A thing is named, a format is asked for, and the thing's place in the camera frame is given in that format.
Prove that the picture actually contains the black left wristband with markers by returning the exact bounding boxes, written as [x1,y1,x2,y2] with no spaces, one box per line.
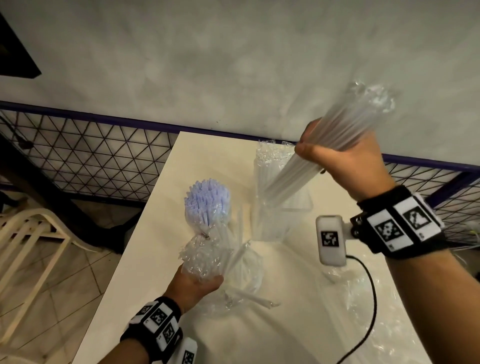
[119,296,184,353]

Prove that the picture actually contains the black wall screen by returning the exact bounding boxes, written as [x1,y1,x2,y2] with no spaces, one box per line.
[0,13,42,79]

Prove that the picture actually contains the purple framed wire mesh fence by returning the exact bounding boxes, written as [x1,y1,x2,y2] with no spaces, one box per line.
[0,100,480,248]

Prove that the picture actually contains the clear square plastic box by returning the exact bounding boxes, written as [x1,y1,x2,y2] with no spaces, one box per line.
[251,149,314,244]

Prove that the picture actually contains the clear plastic wrap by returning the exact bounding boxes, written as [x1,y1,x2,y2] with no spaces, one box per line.
[322,269,425,364]

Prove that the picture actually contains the black right camera cable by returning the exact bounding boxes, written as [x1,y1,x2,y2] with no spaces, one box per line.
[335,254,379,364]

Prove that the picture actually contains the round clear plastic cup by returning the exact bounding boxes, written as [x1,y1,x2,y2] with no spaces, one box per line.
[185,209,232,241]

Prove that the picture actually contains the person's left forearm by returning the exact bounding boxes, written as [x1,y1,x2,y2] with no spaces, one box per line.
[95,339,151,364]

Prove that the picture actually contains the pack of clear straws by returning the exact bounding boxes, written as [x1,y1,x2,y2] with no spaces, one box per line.
[178,209,282,320]

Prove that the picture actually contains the black hanging power cable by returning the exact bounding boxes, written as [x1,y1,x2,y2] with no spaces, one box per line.
[0,112,34,149]

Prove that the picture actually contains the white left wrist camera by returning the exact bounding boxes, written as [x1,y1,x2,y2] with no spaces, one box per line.
[161,337,199,364]

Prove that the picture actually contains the small bunch of blue straws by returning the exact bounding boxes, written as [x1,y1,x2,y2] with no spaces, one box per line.
[183,178,231,230]

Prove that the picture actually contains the black wristband with markers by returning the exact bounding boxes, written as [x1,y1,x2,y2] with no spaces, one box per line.
[350,184,449,260]
[119,296,184,353]

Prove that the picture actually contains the white plastic chair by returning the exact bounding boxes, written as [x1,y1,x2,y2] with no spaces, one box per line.
[0,208,98,342]

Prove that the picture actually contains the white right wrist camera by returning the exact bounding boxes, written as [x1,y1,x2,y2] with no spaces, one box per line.
[315,214,353,267]

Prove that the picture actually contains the black right wristband with markers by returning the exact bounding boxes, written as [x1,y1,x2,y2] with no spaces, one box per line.
[350,184,449,260]

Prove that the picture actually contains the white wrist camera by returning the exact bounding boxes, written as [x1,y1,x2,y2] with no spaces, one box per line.
[161,337,199,364]
[315,214,353,267]

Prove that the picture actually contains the person's right hand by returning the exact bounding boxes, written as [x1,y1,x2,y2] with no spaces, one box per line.
[294,118,397,203]

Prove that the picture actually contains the white floor cables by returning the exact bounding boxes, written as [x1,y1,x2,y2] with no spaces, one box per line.
[457,228,480,271]

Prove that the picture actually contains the person's left hand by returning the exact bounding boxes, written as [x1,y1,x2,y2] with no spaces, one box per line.
[164,262,225,315]

